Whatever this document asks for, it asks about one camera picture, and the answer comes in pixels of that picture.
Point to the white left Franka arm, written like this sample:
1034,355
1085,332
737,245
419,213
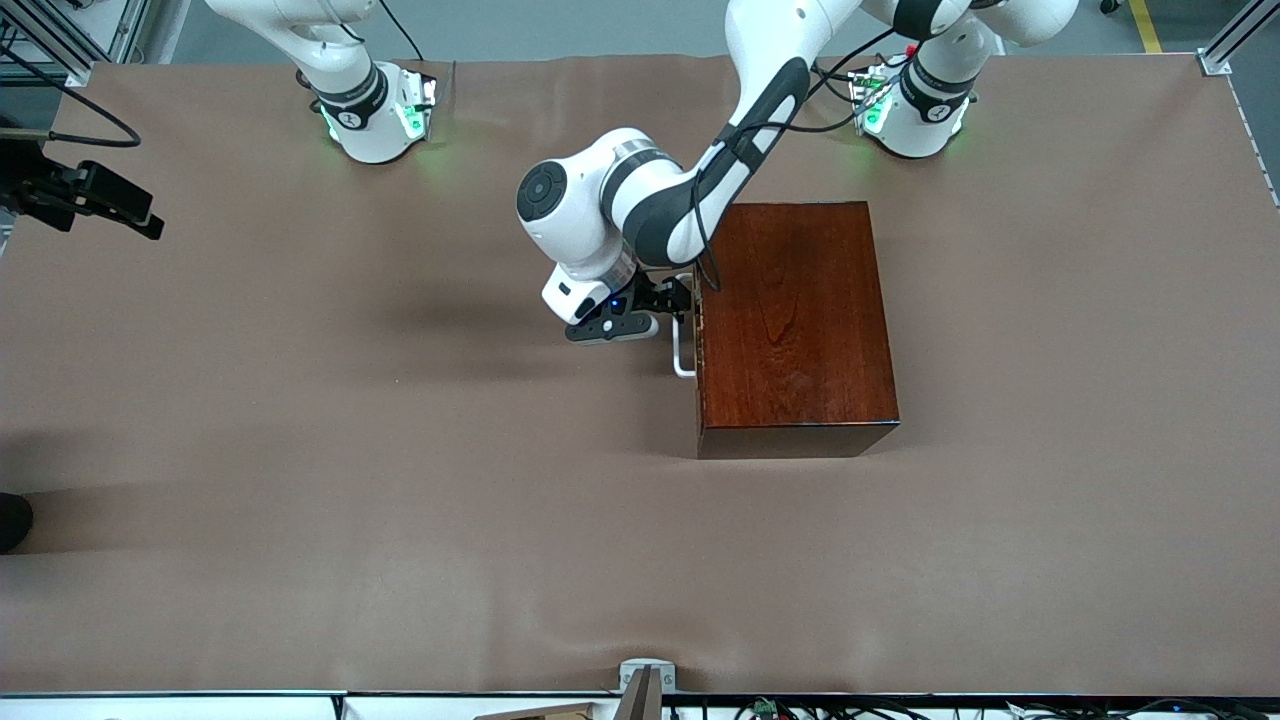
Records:
660,200

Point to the grey metal bracket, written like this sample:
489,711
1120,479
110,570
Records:
647,675

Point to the aluminium frame structure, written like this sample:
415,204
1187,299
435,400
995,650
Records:
125,30

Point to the black round object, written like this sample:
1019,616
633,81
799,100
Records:
10,520

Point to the light wooden plank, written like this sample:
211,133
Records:
560,713

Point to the brown table cover sheet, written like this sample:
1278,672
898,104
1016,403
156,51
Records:
300,500

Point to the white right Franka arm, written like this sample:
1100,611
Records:
370,120

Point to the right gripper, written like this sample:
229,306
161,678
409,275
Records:
42,190

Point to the aluminium profile bar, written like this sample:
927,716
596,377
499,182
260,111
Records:
1235,40

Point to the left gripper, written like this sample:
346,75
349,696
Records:
656,296

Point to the dark red wooden cabinet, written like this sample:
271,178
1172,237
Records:
800,320

